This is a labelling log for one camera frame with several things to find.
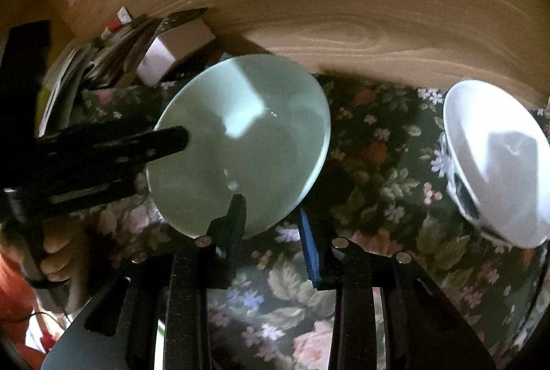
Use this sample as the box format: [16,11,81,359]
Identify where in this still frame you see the small cardboard box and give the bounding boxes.
[136,18,216,86]

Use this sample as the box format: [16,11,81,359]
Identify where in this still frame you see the orange left sleeve forearm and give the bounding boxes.
[0,255,46,369]

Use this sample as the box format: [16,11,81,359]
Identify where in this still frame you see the red white tube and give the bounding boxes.
[106,6,132,33]

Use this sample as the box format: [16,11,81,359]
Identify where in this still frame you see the white paper stack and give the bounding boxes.
[38,8,207,137]

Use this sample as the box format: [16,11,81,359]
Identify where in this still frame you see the floral tablecloth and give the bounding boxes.
[76,73,550,370]

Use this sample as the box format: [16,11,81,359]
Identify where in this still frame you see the white bowl black spots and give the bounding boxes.
[441,80,549,249]

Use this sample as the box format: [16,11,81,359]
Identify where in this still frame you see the person left hand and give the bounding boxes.
[40,217,85,282]

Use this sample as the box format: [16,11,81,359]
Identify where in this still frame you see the mint green bowl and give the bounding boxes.
[146,55,331,237]

